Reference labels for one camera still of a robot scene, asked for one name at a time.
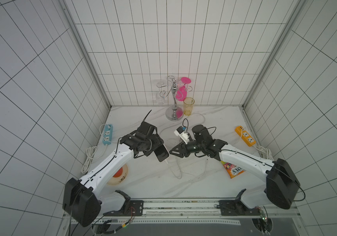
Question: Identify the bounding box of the white USB charging cable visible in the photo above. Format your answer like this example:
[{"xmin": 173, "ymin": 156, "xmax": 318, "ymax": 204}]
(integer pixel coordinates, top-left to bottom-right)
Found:
[{"xmin": 109, "ymin": 112, "xmax": 210, "ymax": 181}]

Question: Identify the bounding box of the black smartphone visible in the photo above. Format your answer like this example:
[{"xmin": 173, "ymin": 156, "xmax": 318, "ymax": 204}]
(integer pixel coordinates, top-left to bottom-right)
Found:
[{"xmin": 154, "ymin": 144, "xmax": 169, "ymax": 162}]

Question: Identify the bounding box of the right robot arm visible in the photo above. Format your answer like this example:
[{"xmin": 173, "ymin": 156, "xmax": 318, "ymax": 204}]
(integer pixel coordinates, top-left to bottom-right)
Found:
[{"xmin": 169, "ymin": 124, "xmax": 301, "ymax": 209}]

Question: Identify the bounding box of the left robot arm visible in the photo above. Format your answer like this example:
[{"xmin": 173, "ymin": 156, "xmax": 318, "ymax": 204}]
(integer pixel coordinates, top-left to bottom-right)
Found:
[{"xmin": 62, "ymin": 121, "xmax": 169, "ymax": 227}]

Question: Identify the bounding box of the teal power strip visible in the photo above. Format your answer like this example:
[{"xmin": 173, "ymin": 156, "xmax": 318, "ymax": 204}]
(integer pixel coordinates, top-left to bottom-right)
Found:
[{"xmin": 102, "ymin": 124, "xmax": 113, "ymax": 145}]

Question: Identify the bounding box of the orange snack packet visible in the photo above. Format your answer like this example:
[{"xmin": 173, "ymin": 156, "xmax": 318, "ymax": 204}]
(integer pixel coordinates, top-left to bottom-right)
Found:
[{"xmin": 221, "ymin": 161, "xmax": 245, "ymax": 179}]

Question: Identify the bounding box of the yellow plastic cup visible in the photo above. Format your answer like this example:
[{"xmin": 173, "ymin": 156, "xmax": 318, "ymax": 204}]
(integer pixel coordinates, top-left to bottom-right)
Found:
[{"xmin": 183, "ymin": 97, "xmax": 195, "ymax": 116}]

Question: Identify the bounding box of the clear hanging wine glass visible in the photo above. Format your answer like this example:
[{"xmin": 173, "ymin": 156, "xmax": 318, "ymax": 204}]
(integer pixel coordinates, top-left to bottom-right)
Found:
[{"xmin": 155, "ymin": 81, "xmax": 166, "ymax": 105}]

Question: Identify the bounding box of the orange power strip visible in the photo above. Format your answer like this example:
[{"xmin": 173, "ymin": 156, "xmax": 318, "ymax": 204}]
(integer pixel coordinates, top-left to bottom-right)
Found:
[{"xmin": 235, "ymin": 126, "xmax": 256, "ymax": 147}]

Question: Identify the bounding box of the pink hanging wine glass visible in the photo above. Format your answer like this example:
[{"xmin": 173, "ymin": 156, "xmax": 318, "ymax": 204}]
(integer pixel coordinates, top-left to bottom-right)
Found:
[{"xmin": 175, "ymin": 77, "xmax": 193, "ymax": 101}]

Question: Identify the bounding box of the chrome glass rack stand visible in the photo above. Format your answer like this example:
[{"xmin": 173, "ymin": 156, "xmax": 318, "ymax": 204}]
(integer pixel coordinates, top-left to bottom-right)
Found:
[{"xmin": 165, "ymin": 75, "xmax": 184, "ymax": 121}]

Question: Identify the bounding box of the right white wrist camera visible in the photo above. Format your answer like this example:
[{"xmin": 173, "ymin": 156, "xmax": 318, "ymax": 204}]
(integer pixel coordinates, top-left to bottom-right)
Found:
[{"xmin": 174, "ymin": 126, "xmax": 190, "ymax": 144}]

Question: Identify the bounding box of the white strip power cord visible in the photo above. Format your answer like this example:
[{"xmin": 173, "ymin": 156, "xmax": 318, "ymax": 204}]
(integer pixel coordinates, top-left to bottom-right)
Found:
[{"xmin": 81, "ymin": 123, "xmax": 108, "ymax": 174}]

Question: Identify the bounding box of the aluminium mounting rail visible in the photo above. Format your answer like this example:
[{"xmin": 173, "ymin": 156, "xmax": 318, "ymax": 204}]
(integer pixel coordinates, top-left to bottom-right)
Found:
[{"xmin": 68, "ymin": 198, "xmax": 300, "ymax": 227}]

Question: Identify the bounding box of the orange strip white cord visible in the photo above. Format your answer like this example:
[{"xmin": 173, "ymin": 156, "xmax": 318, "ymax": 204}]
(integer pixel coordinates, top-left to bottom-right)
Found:
[{"xmin": 253, "ymin": 144, "xmax": 275, "ymax": 167}]

